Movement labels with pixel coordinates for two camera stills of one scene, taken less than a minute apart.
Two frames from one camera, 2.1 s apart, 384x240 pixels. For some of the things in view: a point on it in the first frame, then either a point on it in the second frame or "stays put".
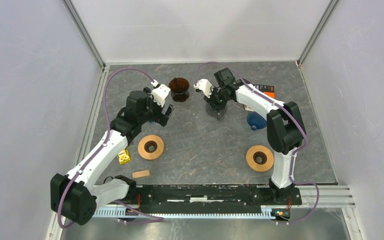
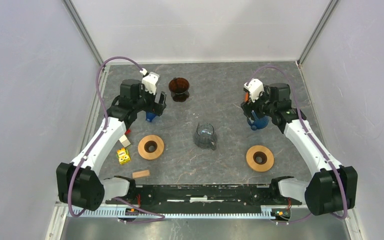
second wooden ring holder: x=260 y=158 stays put
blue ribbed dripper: x=256 y=121 stays put
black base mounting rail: x=209 y=199 stays put
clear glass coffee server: x=218 y=113 → x=205 y=138
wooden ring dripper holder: x=150 y=147 stays put
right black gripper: x=211 y=101 → x=247 y=107
